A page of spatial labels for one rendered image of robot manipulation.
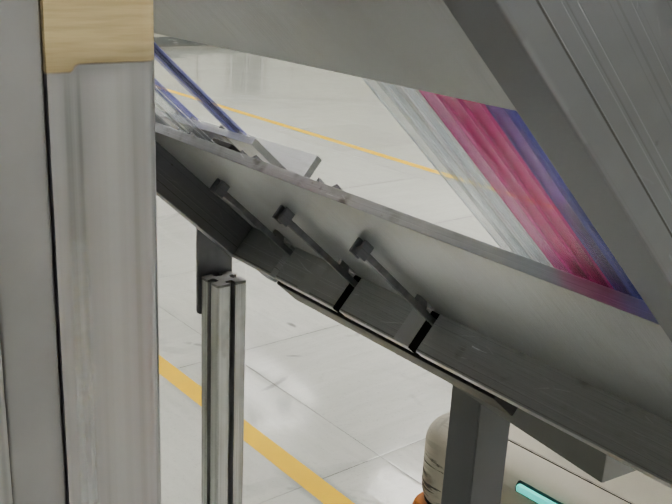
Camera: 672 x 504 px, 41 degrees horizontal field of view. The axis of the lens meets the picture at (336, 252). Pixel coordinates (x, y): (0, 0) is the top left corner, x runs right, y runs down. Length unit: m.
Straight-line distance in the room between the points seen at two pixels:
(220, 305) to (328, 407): 1.10
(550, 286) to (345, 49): 0.21
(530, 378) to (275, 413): 1.41
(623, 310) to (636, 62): 0.26
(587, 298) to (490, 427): 0.67
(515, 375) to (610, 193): 0.49
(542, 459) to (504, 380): 0.73
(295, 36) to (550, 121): 0.21
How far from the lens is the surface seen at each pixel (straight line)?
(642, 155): 0.29
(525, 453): 1.49
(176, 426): 2.08
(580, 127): 0.26
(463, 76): 0.37
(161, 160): 0.96
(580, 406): 0.72
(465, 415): 1.19
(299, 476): 1.90
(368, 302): 0.88
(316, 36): 0.43
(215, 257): 1.10
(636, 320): 0.52
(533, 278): 0.56
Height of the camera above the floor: 1.02
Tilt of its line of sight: 19 degrees down
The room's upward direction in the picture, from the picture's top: 3 degrees clockwise
